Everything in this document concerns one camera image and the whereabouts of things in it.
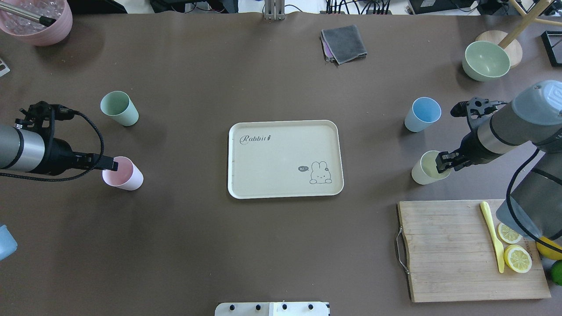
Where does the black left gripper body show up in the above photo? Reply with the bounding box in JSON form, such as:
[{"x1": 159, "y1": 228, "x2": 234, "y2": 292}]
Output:
[{"x1": 14, "y1": 101, "x2": 93, "y2": 176}]

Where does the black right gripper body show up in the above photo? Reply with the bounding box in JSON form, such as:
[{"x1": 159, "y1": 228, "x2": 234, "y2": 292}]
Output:
[{"x1": 450, "y1": 97, "x2": 512, "y2": 165}]

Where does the cream plastic cup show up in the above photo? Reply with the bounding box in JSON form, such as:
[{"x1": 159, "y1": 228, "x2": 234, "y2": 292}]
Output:
[{"x1": 411, "y1": 151, "x2": 452, "y2": 185}]

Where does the pink plastic cup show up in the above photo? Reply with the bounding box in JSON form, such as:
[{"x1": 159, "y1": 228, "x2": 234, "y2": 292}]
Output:
[{"x1": 102, "y1": 156, "x2": 143, "y2": 191}]

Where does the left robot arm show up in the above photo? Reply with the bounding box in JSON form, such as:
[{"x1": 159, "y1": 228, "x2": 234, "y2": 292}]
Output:
[{"x1": 0, "y1": 101, "x2": 119, "y2": 180}]

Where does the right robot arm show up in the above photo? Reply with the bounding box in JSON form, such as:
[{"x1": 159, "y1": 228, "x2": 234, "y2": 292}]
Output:
[{"x1": 434, "y1": 80, "x2": 562, "y2": 243}]

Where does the cream rabbit tray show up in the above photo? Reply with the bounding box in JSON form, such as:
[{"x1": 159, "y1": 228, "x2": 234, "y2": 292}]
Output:
[{"x1": 227, "y1": 120, "x2": 345, "y2": 199}]

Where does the blue plastic cup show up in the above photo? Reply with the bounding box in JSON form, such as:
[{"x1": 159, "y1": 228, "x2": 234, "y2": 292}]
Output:
[{"x1": 404, "y1": 97, "x2": 442, "y2": 133}]

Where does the green plastic cup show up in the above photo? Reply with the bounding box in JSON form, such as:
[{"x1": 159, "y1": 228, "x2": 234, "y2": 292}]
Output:
[{"x1": 100, "y1": 91, "x2": 139, "y2": 126}]

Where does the yellow plastic knife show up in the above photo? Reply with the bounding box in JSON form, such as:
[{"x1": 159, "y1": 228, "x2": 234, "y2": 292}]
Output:
[{"x1": 480, "y1": 201, "x2": 505, "y2": 273}]

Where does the green ceramic bowl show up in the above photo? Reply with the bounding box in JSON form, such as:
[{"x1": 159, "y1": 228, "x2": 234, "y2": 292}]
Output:
[{"x1": 462, "y1": 41, "x2": 511, "y2": 82}]

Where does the wooden cutting board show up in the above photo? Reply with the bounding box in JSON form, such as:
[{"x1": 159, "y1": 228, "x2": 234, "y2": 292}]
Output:
[{"x1": 397, "y1": 200, "x2": 551, "y2": 303}]

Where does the lemon half slice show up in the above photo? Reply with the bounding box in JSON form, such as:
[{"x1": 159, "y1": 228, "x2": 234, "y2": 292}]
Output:
[
  {"x1": 504, "y1": 244, "x2": 532, "y2": 273},
  {"x1": 497, "y1": 222, "x2": 522, "y2": 244}
]

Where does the wooden mug tree stand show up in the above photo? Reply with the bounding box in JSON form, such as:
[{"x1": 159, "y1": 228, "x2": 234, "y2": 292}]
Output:
[{"x1": 476, "y1": 0, "x2": 562, "y2": 68}]

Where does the whole yellow lemon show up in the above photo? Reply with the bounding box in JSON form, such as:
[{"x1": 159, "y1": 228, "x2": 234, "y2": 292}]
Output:
[{"x1": 536, "y1": 236, "x2": 562, "y2": 261}]

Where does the pink bowl with ice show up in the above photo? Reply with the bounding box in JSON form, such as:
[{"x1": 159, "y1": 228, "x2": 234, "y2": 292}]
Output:
[{"x1": 0, "y1": 0, "x2": 73, "y2": 46}]

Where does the metal muddler in bowl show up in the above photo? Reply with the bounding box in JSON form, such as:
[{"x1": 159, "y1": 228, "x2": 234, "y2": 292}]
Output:
[{"x1": 0, "y1": 1, "x2": 57, "y2": 27}]

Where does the green lime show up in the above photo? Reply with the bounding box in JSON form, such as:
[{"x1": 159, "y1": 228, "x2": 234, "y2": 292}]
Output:
[{"x1": 550, "y1": 260, "x2": 562, "y2": 286}]

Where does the grey folded cloth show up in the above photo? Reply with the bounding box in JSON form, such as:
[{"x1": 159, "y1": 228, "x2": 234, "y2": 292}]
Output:
[{"x1": 321, "y1": 24, "x2": 367, "y2": 65}]

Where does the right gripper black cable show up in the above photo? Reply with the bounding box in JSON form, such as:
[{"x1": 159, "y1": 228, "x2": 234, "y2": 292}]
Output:
[{"x1": 506, "y1": 148, "x2": 540, "y2": 241}]

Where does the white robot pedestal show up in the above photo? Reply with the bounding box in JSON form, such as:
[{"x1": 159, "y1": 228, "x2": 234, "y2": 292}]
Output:
[{"x1": 214, "y1": 301, "x2": 331, "y2": 316}]

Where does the aluminium frame post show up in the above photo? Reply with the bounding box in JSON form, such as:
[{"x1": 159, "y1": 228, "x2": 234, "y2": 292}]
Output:
[{"x1": 264, "y1": 0, "x2": 285, "y2": 21}]

